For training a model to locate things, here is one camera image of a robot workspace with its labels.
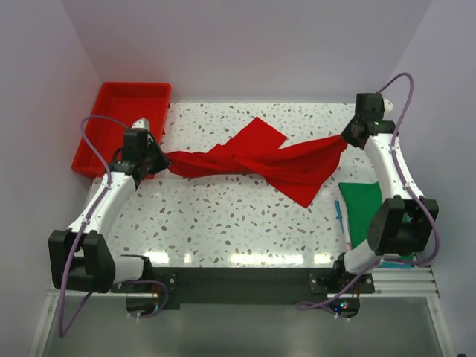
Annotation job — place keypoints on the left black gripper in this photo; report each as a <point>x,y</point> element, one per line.
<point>163,161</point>

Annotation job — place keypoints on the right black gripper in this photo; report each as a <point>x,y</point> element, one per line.
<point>346,134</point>

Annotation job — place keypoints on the red t-shirt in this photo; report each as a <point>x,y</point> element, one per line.
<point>298,171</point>

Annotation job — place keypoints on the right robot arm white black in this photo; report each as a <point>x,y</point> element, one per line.
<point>405,219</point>

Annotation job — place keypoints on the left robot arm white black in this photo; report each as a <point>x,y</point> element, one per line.
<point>79,256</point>

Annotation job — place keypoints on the folded green t-shirt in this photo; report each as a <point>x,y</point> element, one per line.
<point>362,202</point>

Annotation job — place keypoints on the red plastic bin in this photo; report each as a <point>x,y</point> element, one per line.
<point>126,103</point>

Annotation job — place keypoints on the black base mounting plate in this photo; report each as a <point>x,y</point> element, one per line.
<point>246,286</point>

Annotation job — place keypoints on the folded teal t-shirt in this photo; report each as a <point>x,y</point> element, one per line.
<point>343,219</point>

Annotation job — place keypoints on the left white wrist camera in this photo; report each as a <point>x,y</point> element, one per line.
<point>141,123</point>

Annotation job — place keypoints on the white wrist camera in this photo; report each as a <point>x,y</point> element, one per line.
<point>388,106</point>
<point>141,123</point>

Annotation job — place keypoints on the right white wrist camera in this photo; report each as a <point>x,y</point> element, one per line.
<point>388,106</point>

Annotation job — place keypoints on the aluminium frame rail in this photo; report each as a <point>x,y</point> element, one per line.
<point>399,319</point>

